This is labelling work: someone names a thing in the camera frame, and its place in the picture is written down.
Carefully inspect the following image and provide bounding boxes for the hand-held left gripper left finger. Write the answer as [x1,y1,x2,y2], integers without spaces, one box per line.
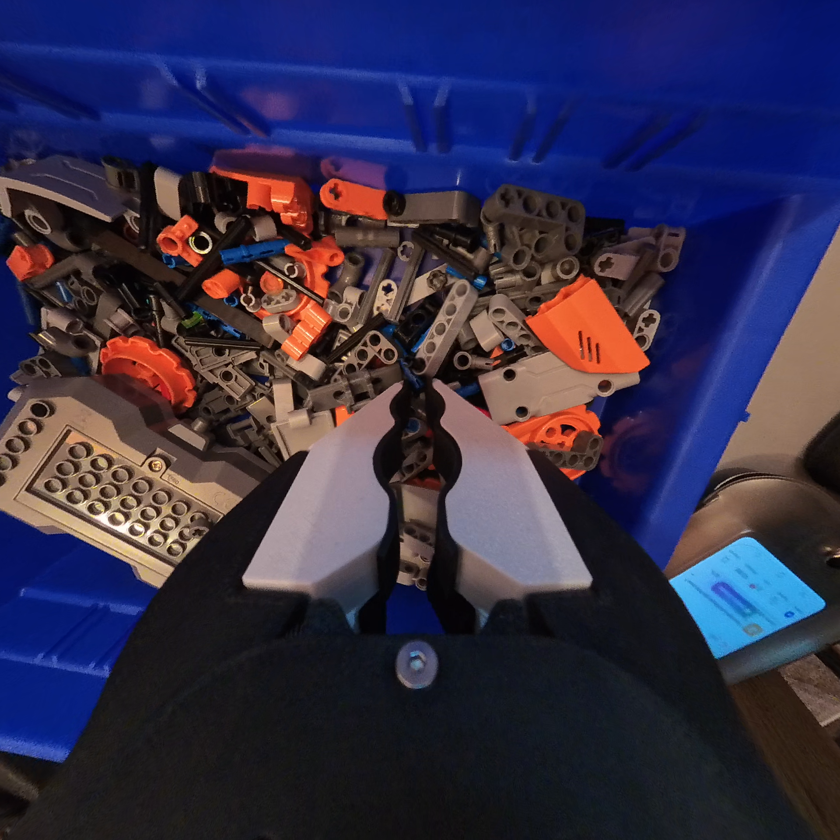
[241,382,409,635]

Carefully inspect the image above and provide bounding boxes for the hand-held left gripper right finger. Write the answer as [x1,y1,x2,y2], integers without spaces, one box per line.
[423,378,596,635]

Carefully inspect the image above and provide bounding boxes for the pile of building block parts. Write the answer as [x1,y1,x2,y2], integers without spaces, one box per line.
[0,154,688,586]

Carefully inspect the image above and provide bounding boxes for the blue plastic parts bin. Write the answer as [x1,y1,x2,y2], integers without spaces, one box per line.
[0,0,840,762]

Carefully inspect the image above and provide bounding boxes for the orange curved panel piece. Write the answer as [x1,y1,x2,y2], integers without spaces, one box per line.
[525,276,652,375]

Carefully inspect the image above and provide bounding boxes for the large grey battery box piece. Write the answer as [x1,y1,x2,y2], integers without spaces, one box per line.
[0,377,273,588]

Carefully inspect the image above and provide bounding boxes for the smartphone with lit screen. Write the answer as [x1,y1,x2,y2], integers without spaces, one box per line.
[669,537,826,659]

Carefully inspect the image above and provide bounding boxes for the black phone holder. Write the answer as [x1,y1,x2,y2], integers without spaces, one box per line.
[669,466,840,686]

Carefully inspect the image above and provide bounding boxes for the black chair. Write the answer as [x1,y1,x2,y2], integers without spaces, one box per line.
[806,415,840,493]

